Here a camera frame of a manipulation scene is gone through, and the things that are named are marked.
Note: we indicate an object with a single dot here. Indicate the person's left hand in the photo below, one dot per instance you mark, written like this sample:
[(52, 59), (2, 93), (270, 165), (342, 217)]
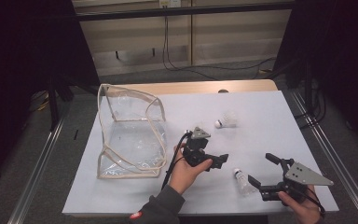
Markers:
[(183, 174)]

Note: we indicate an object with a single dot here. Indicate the dark curtain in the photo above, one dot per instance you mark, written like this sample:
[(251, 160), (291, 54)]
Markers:
[(348, 62), (18, 62)]

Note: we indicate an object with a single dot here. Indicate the white wall socket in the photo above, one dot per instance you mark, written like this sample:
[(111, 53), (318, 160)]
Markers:
[(169, 3)]

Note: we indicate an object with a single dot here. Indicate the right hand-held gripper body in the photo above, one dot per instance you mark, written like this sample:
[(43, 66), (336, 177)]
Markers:
[(304, 176)]

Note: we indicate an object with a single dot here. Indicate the clear plastic bag beige trim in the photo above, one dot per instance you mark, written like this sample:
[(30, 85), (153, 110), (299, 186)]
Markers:
[(130, 140)]

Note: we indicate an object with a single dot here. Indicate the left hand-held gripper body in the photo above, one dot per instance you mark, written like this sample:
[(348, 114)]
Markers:
[(197, 149)]

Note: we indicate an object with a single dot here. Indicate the black metal stand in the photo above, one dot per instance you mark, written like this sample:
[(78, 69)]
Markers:
[(308, 90), (53, 105)]

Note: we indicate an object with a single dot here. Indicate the aluminium floor rail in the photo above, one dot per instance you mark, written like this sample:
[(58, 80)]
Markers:
[(34, 180), (338, 161)]

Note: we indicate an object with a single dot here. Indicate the dark round table grommet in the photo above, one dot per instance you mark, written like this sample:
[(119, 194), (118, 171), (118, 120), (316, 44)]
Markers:
[(223, 91)]

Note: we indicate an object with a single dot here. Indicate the black horizontal bar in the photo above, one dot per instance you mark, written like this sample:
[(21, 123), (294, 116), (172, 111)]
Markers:
[(183, 11)]

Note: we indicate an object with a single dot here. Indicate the person's right hand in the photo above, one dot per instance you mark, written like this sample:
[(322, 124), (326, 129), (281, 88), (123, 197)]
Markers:
[(303, 213)]

